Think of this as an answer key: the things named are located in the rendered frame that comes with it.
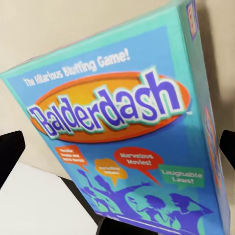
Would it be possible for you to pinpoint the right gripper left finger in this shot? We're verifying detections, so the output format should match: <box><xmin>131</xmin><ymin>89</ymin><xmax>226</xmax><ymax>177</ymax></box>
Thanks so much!
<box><xmin>0</xmin><ymin>130</ymin><xmax>25</xmax><ymax>188</ymax></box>

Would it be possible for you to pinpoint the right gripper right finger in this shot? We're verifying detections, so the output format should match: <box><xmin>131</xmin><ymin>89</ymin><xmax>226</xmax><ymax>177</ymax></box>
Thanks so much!
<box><xmin>219</xmin><ymin>130</ymin><xmax>235</xmax><ymax>170</ymax></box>

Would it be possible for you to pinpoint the board game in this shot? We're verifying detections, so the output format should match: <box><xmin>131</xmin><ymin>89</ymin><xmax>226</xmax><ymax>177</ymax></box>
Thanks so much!
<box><xmin>0</xmin><ymin>0</ymin><xmax>231</xmax><ymax>235</ymax></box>

